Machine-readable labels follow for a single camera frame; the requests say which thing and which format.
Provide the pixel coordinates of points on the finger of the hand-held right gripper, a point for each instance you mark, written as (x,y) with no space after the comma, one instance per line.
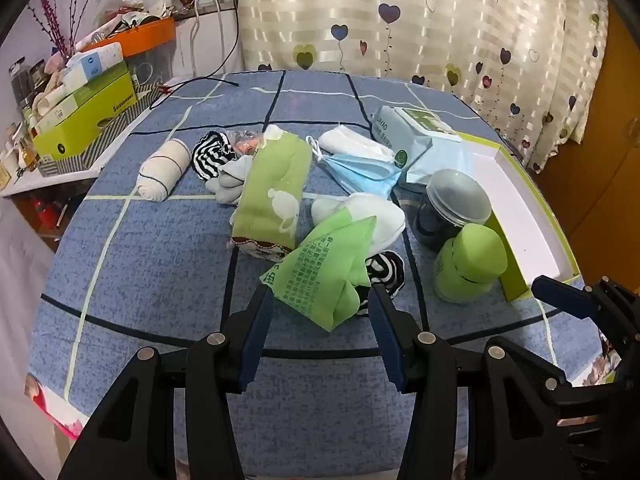
(562,296)

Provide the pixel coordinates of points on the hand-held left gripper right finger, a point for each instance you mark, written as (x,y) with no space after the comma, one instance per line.
(385,335)

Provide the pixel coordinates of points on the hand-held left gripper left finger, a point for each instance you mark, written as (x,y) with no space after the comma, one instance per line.
(255,330)

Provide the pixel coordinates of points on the black white striped sock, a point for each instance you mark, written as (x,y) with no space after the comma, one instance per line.
(210,155)
(387,267)

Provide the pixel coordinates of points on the green plastic bag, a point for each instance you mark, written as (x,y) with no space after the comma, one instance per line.
(320,270)

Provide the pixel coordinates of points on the white socks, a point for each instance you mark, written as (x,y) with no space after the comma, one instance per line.
(385,217)

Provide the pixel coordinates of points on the grey sock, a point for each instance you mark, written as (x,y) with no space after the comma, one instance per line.
(227,187)

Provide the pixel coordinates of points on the green towel white print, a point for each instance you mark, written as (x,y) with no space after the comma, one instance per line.
(272,185)

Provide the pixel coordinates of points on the blue face mask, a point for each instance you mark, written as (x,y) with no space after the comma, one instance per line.
(360,172)

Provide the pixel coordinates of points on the clear plastic bag orange items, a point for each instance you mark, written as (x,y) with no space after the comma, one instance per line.
(245,142)

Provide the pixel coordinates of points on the green jar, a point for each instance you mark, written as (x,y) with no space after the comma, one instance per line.
(470,260)

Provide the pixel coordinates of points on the blue plaid bed sheet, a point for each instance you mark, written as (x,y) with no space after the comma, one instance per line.
(150,270)

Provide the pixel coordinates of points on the wooden wardrobe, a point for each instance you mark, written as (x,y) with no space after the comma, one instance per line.
(600,160)

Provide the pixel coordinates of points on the dark jar clear lid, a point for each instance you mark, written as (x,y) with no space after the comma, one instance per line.
(457,197)

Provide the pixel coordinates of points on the rolled beige bandage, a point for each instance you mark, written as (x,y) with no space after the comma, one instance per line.
(162,170)

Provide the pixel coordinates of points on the wet wipes pack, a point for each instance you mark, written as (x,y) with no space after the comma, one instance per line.
(430,155)

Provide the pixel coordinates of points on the white folded cloth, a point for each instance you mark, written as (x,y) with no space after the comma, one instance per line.
(350,142)

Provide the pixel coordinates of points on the black white striped box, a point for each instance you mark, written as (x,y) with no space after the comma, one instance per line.
(100,155)

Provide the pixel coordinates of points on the white side table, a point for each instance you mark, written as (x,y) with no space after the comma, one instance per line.
(30,182)

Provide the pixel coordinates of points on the green cardboard box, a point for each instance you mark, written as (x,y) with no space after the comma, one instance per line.
(75,125)

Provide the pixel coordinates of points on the clear storage bin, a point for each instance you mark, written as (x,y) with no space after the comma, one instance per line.
(150,67)

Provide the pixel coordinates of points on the white green tissue box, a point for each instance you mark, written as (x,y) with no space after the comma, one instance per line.
(60,107)

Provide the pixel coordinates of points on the heart print curtain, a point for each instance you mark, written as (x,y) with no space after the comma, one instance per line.
(400,35)

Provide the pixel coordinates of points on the orange storage tray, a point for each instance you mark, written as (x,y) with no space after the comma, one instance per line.
(150,35)

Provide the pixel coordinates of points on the dark glass jar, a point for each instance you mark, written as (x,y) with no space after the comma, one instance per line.
(20,82)

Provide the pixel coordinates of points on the purple flower branches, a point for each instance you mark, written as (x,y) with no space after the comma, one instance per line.
(52,25)

